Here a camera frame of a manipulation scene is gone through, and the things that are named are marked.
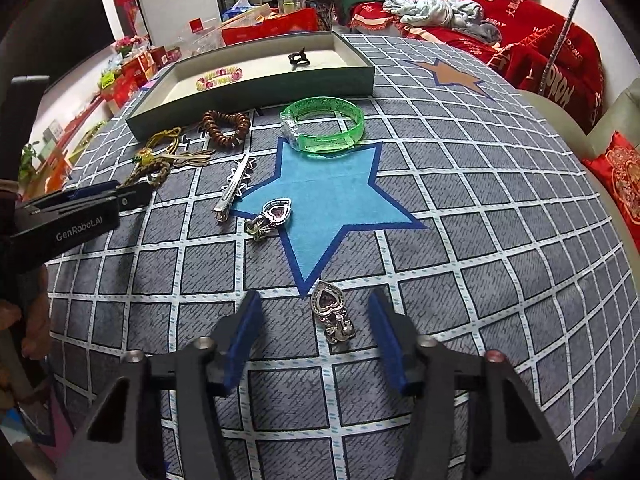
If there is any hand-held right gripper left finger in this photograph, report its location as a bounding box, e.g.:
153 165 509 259
57 290 263 480

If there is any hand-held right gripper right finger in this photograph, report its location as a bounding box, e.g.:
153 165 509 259
367 287 576 480

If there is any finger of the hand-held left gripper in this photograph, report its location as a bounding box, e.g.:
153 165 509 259
19 181 154 212

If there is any yellow braided cord ornament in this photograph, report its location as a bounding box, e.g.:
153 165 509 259
116 127 217 191

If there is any silver heart earring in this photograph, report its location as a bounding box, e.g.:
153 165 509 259
244 197 293 242
310 281 357 343

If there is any silver hair clip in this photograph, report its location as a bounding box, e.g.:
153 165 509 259
213 154 257 223

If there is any brown spiral hair tie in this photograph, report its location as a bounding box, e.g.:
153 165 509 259
201 110 251 150

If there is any grey-green jewelry tray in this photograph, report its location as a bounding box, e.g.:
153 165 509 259
125 30 376 141

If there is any green translucent bangle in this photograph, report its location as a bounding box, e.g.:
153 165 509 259
279 97 366 161

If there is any person's left hand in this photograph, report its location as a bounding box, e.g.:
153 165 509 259
0 294 54 361

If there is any green potted plant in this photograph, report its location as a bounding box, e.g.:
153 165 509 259
20 142 41 181

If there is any grey checked blanket with stars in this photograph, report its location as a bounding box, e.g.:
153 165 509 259
45 32 626 480

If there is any pile of red gift boxes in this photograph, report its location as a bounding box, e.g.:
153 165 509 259
100 35 181 111

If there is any clear plastic box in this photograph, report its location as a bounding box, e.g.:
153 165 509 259
175 20 226 56

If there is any black television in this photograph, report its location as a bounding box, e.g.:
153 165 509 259
0 0 117 111

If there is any red gift box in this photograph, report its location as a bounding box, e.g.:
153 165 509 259
220 10 321 46

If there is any beige sofa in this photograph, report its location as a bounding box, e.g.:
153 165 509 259
515 75 640 271

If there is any red embroidered cushion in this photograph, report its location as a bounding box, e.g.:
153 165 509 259
582 130 640 241

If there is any dark green cloth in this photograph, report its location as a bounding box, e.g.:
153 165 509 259
335 0 396 26

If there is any pile of light clothes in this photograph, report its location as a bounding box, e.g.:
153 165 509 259
382 0 503 43

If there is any red printed sofa cover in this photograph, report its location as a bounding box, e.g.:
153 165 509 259
335 0 606 126

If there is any silver tinsel strand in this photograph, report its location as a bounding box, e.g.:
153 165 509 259
542 0 588 91

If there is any pink bead bracelet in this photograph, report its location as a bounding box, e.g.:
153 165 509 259
196 66 244 92

